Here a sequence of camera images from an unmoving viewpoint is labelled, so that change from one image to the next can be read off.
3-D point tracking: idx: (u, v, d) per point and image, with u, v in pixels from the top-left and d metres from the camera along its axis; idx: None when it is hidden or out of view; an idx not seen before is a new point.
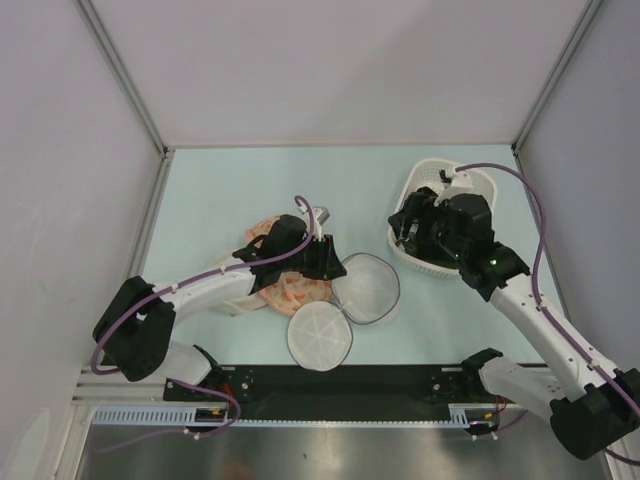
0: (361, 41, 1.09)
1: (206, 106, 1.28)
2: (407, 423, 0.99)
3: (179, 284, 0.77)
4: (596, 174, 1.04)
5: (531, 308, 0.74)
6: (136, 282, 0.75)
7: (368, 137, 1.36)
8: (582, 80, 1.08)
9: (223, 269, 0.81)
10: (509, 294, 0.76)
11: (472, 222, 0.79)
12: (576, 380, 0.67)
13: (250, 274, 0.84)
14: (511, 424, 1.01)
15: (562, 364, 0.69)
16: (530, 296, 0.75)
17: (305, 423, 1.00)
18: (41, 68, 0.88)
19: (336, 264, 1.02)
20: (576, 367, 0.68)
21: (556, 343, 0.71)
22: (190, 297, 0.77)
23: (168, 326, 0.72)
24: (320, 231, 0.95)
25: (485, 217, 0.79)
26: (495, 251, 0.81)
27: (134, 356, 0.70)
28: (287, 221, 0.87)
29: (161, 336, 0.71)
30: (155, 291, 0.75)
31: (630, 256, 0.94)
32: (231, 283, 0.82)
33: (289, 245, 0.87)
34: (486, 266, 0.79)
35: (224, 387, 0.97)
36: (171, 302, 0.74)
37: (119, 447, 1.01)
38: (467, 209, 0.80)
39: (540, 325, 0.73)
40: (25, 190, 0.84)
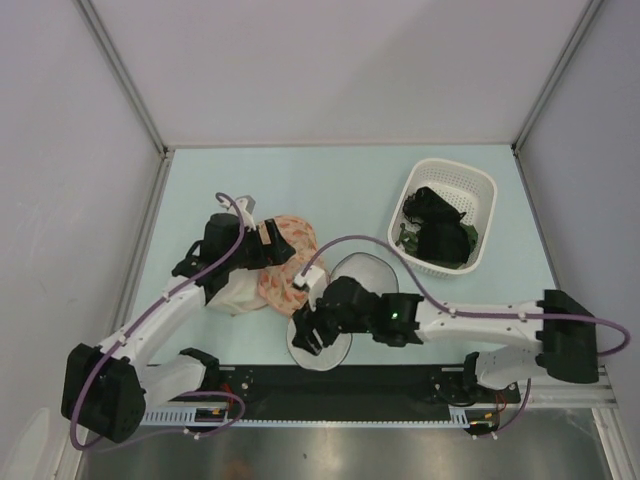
0: (361, 40, 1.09)
1: (206, 106, 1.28)
2: (408, 424, 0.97)
3: (126, 333, 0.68)
4: (597, 174, 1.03)
5: (451, 325, 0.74)
6: (80, 349, 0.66)
7: (368, 137, 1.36)
8: (582, 81, 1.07)
9: (167, 294, 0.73)
10: (424, 330, 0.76)
11: (354, 303, 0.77)
12: (527, 339, 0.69)
13: (197, 288, 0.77)
14: (512, 420, 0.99)
15: (507, 336, 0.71)
16: (440, 313, 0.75)
17: (305, 423, 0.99)
18: (41, 69, 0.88)
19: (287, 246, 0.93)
20: (517, 331, 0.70)
21: (488, 325, 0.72)
22: (144, 343, 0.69)
23: (134, 377, 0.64)
24: (253, 220, 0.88)
25: (356, 291, 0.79)
26: (387, 303, 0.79)
27: (114, 419, 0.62)
28: (214, 222, 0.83)
29: (132, 387, 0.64)
30: (103, 352, 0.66)
31: (629, 257, 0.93)
32: (182, 306, 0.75)
33: (229, 242, 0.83)
34: (392, 324, 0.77)
35: (224, 386, 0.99)
36: (126, 356, 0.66)
37: (119, 447, 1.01)
38: (341, 298, 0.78)
39: (470, 325, 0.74)
40: (24, 190, 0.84)
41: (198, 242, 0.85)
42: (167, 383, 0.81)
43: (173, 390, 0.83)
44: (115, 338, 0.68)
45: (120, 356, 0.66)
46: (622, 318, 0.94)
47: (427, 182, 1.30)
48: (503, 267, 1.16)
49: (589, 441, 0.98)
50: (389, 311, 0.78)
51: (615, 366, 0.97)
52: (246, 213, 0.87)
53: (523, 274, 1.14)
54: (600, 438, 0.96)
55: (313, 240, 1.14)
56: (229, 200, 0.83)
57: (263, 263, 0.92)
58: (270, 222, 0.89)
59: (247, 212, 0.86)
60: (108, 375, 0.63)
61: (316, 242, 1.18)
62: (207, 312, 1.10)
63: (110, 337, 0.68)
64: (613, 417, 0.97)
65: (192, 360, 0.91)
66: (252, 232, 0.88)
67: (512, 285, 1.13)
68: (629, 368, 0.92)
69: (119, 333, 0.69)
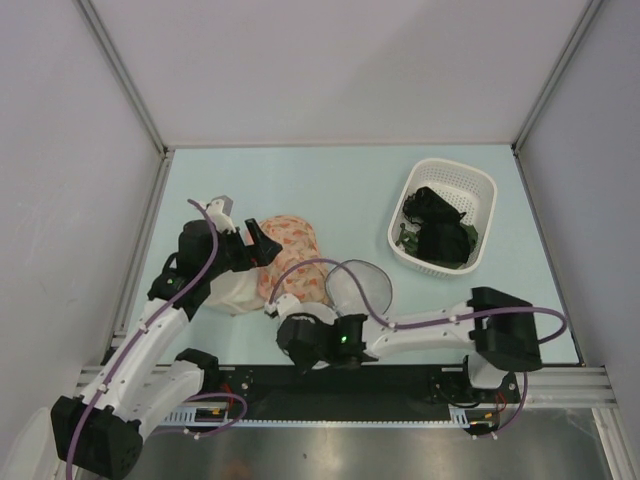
0: (361, 41, 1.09)
1: (206, 105, 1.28)
2: (407, 424, 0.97)
3: (106, 379, 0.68)
4: (596, 175, 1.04)
5: (396, 339, 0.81)
6: (58, 405, 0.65)
7: (368, 137, 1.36)
8: (581, 81, 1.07)
9: (144, 327, 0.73)
10: (370, 348, 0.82)
11: (302, 336, 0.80)
12: (460, 339, 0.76)
13: (176, 310, 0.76)
14: (514, 418, 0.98)
15: (443, 340, 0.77)
16: (384, 328, 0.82)
17: (305, 423, 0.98)
18: (40, 67, 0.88)
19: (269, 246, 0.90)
20: (453, 334, 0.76)
21: (425, 335, 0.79)
22: (126, 384, 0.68)
23: (120, 422, 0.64)
24: (230, 222, 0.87)
25: (298, 326, 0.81)
26: (338, 328, 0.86)
27: (110, 461, 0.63)
28: (188, 233, 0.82)
29: (122, 430, 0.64)
30: (86, 402, 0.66)
31: (628, 258, 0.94)
32: (162, 334, 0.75)
33: (206, 252, 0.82)
34: (345, 347, 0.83)
35: (224, 387, 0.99)
36: (109, 404, 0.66)
37: None
38: (289, 335, 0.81)
39: (413, 337, 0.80)
40: (25, 190, 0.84)
41: (174, 255, 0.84)
42: (164, 402, 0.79)
43: (170, 407, 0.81)
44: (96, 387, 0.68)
45: (102, 406, 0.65)
46: (623, 319, 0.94)
47: (427, 182, 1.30)
48: (503, 268, 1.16)
49: (589, 441, 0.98)
50: (339, 335, 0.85)
51: (614, 367, 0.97)
52: (221, 216, 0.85)
53: (524, 274, 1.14)
54: (599, 438, 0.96)
55: (313, 241, 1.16)
56: (197, 205, 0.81)
57: (248, 264, 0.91)
58: (251, 224, 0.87)
59: (224, 215, 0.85)
60: (94, 425, 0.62)
61: (316, 242, 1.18)
62: (207, 312, 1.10)
63: (92, 385, 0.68)
64: (613, 417, 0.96)
65: (188, 367, 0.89)
66: (232, 234, 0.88)
67: (512, 286, 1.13)
68: (628, 369, 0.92)
69: (100, 380, 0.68)
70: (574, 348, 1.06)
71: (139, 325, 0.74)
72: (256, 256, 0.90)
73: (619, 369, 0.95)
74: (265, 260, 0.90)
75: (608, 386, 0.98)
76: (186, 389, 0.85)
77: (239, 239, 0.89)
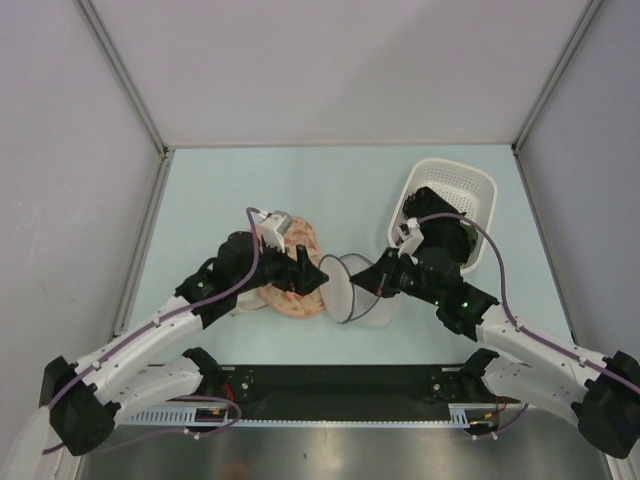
0: (361, 40, 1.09)
1: (206, 105, 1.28)
2: (407, 424, 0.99)
3: (103, 357, 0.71)
4: (597, 174, 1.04)
5: (512, 336, 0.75)
6: (55, 365, 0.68)
7: (368, 137, 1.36)
8: (582, 80, 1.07)
9: (157, 321, 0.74)
10: (489, 326, 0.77)
11: (446, 277, 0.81)
12: (575, 381, 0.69)
13: (194, 317, 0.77)
14: (510, 424, 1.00)
15: (556, 368, 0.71)
16: (507, 322, 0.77)
17: (305, 423, 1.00)
18: (40, 67, 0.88)
19: (317, 275, 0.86)
20: (570, 369, 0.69)
21: (545, 354, 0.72)
22: (118, 369, 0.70)
23: (95, 406, 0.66)
24: (282, 242, 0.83)
25: (452, 267, 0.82)
26: (466, 291, 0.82)
27: (72, 440, 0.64)
28: (237, 242, 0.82)
29: (94, 413, 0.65)
30: (77, 372, 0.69)
31: (629, 257, 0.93)
32: (171, 334, 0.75)
33: (242, 268, 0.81)
34: (462, 312, 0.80)
35: (224, 387, 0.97)
36: (94, 382, 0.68)
37: (120, 447, 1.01)
38: (436, 266, 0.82)
39: (527, 345, 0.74)
40: (25, 190, 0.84)
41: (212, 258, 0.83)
42: (154, 394, 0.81)
43: (158, 400, 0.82)
44: (90, 361, 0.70)
45: (88, 382, 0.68)
46: (625, 319, 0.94)
47: (427, 182, 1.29)
48: (503, 268, 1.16)
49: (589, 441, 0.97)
50: (462, 299, 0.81)
51: None
52: (275, 233, 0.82)
53: (524, 274, 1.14)
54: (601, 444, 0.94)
55: (313, 240, 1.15)
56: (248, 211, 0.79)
57: (285, 285, 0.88)
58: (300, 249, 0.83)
59: (278, 233, 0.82)
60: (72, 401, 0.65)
61: (316, 242, 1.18)
62: None
63: (90, 356, 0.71)
64: None
65: (189, 366, 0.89)
66: (279, 253, 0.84)
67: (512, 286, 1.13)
68: None
69: (97, 355, 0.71)
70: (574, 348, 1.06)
71: (153, 317, 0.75)
72: (295, 281, 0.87)
73: None
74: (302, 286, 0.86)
75: None
76: (174, 388, 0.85)
77: (284, 259, 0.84)
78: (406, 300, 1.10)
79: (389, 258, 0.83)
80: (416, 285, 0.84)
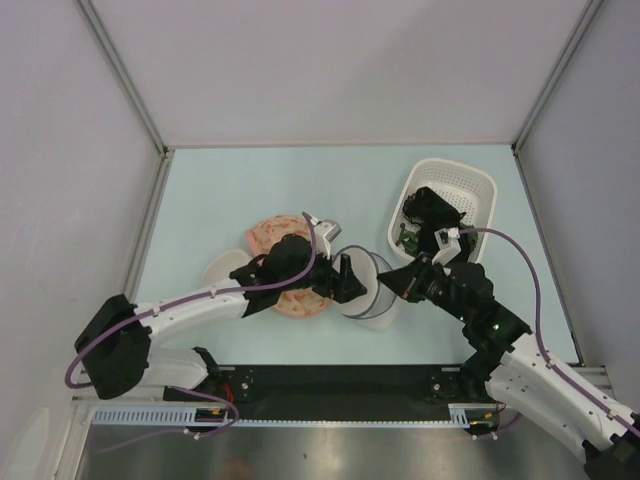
0: (361, 40, 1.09)
1: (206, 105, 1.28)
2: (407, 424, 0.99)
3: (162, 305, 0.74)
4: (597, 174, 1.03)
5: (542, 370, 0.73)
6: (120, 301, 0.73)
7: (368, 138, 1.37)
8: (582, 80, 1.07)
9: (214, 291, 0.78)
10: (519, 355, 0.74)
11: (478, 295, 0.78)
12: (600, 431, 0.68)
13: (243, 298, 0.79)
14: (511, 424, 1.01)
15: (581, 415, 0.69)
16: (538, 356, 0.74)
17: (304, 423, 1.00)
18: (40, 67, 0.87)
19: (357, 285, 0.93)
20: (597, 419, 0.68)
21: (574, 397, 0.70)
22: (172, 321, 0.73)
23: (144, 350, 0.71)
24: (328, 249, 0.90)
25: (487, 285, 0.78)
26: (496, 312, 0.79)
27: (110, 372, 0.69)
28: (291, 244, 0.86)
29: (138, 355, 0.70)
30: (136, 312, 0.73)
31: (629, 258, 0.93)
32: (221, 307, 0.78)
33: (291, 268, 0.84)
34: (492, 334, 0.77)
35: (224, 387, 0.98)
36: (150, 326, 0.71)
37: (119, 447, 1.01)
38: (470, 282, 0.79)
39: (556, 385, 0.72)
40: (25, 190, 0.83)
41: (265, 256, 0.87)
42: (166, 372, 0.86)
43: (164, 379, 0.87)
44: (151, 306, 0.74)
45: (145, 324, 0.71)
46: (624, 319, 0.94)
47: (427, 182, 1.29)
48: (502, 269, 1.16)
49: None
50: (493, 320, 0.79)
51: (614, 367, 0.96)
52: (322, 239, 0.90)
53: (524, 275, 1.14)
54: None
55: None
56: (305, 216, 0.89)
57: (325, 291, 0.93)
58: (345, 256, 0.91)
59: (325, 239, 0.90)
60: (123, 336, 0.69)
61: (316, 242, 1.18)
62: None
63: (149, 302, 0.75)
64: None
65: (198, 362, 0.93)
66: (325, 259, 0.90)
67: (513, 287, 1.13)
68: (627, 369, 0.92)
69: (157, 303, 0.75)
70: (574, 348, 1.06)
71: (211, 287, 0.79)
72: (335, 288, 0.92)
73: (619, 370, 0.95)
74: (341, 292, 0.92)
75: (608, 386, 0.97)
76: (183, 376, 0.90)
77: (328, 266, 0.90)
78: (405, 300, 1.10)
79: (421, 263, 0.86)
80: (446, 297, 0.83)
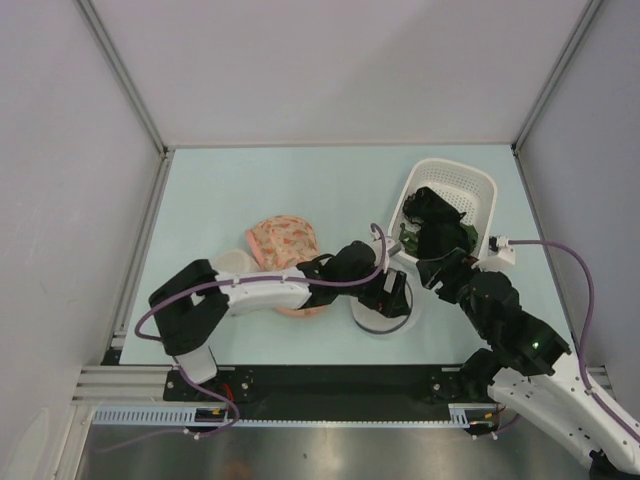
0: (361, 40, 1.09)
1: (206, 105, 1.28)
2: (406, 424, 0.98)
3: (242, 279, 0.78)
4: (598, 174, 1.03)
5: (581, 394, 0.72)
6: (202, 264, 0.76)
7: (369, 137, 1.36)
8: (584, 79, 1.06)
9: (284, 277, 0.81)
10: (557, 378, 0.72)
11: (504, 305, 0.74)
12: (632, 462, 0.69)
13: (307, 289, 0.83)
14: (512, 423, 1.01)
15: (615, 443, 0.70)
16: (577, 379, 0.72)
17: (304, 423, 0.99)
18: (41, 68, 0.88)
19: (402, 302, 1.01)
20: (631, 450, 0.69)
21: (609, 425, 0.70)
22: (246, 295, 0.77)
23: (215, 317, 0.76)
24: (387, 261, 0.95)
25: (511, 294, 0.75)
26: (526, 327, 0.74)
27: (182, 334, 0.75)
28: (358, 250, 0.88)
29: (210, 322, 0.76)
30: (217, 279, 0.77)
31: (629, 259, 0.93)
32: (288, 293, 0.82)
33: (354, 274, 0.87)
34: (527, 350, 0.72)
35: (223, 386, 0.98)
36: (228, 295, 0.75)
37: (118, 448, 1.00)
38: (492, 292, 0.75)
39: (594, 411, 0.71)
40: (24, 190, 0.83)
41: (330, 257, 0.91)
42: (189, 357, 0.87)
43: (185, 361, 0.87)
44: (231, 276, 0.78)
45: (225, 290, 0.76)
46: (625, 319, 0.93)
47: (427, 182, 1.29)
48: None
49: None
50: (529, 338, 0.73)
51: (614, 367, 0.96)
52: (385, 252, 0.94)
53: (521, 276, 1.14)
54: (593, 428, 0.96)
55: (313, 240, 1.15)
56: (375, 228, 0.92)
57: (373, 303, 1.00)
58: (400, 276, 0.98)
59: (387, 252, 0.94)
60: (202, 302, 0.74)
61: (316, 243, 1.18)
62: None
63: (228, 273, 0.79)
64: None
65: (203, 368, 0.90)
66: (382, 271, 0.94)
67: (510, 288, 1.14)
68: (628, 371, 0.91)
69: (236, 275, 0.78)
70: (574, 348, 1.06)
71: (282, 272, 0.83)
72: (384, 302, 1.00)
73: (620, 371, 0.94)
74: (389, 303, 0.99)
75: (608, 386, 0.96)
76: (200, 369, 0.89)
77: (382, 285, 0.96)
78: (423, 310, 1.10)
79: (464, 266, 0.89)
80: (469, 308, 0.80)
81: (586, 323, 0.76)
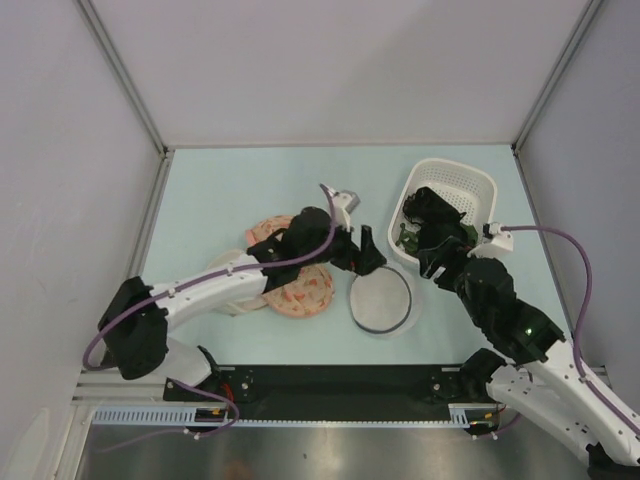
0: (361, 40, 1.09)
1: (206, 105, 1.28)
2: (406, 424, 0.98)
3: (178, 286, 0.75)
4: (598, 174, 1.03)
5: (575, 382, 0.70)
6: (136, 283, 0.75)
7: (369, 137, 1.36)
8: (584, 79, 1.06)
9: (230, 270, 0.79)
10: (549, 365, 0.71)
11: (498, 291, 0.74)
12: (628, 452, 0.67)
13: (261, 275, 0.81)
14: (512, 423, 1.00)
15: (610, 433, 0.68)
16: (571, 367, 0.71)
17: (304, 423, 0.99)
18: (41, 68, 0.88)
19: (376, 256, 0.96)
20: (627, 440, 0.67)
21: (603, 414, 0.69)
22: (189, 302, 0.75)
23: (162, 331, 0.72)
24: (348, 219, 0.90)
25: (506, 280, 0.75)
26: (521, 314, 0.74)
27: (133, 356, 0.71)
28: (307, 217, 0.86)
29: (158, 337, 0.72)
30: (152, 294, 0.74)
31: (629, 259, 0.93)
32: (240, 285, 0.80)
33: (310, 243, 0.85)
34: (520, 337, 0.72)
35: (224, 386, 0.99)
36: (166, 307, 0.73)
37: (119, 448, 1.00)
38: (486, 278, 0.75)
39: (588, 400, 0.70)
40: (25, 190, 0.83)
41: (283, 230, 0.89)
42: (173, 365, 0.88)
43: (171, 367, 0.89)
44: (166, 288, 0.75)
45: (162, 304, 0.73)
46: (625, 319, 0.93)
47: (427, 182, 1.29)
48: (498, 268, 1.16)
49: None
50: (523, 325, 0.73)
51: (614, 366, 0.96)
52: (343, 212, 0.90)
53: (521, 278, 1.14)
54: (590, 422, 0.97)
55: None
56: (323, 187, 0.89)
57: (345, 264, 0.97)
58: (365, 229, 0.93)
59: (345, 211, 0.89)
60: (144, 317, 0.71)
61: None
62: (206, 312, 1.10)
63: (164, 284, 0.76)
64: None
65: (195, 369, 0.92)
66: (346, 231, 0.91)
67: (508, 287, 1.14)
68: (628, 371, 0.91)
69: (172, 285, 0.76)
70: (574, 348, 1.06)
71: (227, 265, 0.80)
72: (356, 260, 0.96)
73: (619, 371, 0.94)
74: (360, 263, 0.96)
75: (608, 386, 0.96)
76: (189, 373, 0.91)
77: (347, 239, 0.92)
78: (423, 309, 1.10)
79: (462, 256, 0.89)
80: (465, 295, 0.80)
81: (584, 300, 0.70)
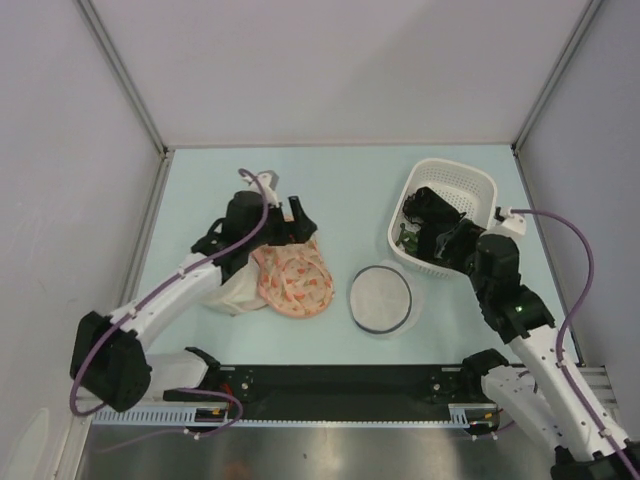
0: (361, 40, 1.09)
1: (206, 105, 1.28)
2: (407, 424, 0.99)
3: (136, 305, 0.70)
4: (598, 174, 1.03)
5: (550, 364, 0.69)
6: (92, 316, 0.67)
7: (369, 137, 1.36)
8: (583, 79, 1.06)
9: (182, 272, 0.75)
10: (529, 342, 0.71)
11: (497, 264, 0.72)
12: (585, 444, 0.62)
13: (215, 268, 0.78)
14: (511, 424, 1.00)
15: (573, 422, 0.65)
16: (551, 351, 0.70)
17: (304, 423, 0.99)
18: (40, 68, 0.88)
19: (308, 223, 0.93)
20: (587, 431, 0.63)
21: (571, 402, 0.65)
22: (153, 316, 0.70)
23: (138, 351, 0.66)
24: (276, 196, 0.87)
25: (515, 256, 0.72)
26: (520, 294, 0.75)
27: (119, 390, 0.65)
28: (239, 200, 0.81)
29: (137, 360, 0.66)
30: (113, 322, 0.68)
31: (629, 259, 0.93)
32: (197, 283, 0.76)
33: (249, 222, 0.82)
34: (510, 311, 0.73)
35: (223, 386, 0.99)
36: (133, 329, 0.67)
37: (119, 447, 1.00)
38: (494, 248, 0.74)
39: (557, 384, 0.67)
40: (25, 190, 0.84)
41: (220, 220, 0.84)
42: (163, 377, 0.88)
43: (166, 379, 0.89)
44: (126, 310, 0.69)
45: (128, 328, 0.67)
46: (624, 319, 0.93)
47: (427, 182, 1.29)
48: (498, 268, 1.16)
49: None
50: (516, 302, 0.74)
51: (614, 366, 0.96)
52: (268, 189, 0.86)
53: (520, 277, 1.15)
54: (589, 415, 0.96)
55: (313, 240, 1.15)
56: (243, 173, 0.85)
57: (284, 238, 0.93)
58: (294, 200, 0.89)
59: (269, 189, 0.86)
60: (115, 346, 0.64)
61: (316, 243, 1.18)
62: (206, 312, 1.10)
63: (123, 307, 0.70)
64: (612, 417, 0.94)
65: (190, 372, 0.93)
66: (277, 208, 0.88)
67: None
68: (627, 371, 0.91)
69: (130, 305, 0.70)
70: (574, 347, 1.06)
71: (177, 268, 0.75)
72: (294, 232, 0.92)
73: (619, 371, 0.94)
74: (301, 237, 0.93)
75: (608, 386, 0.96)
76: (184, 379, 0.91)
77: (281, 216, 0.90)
78: (424, 309, 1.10)
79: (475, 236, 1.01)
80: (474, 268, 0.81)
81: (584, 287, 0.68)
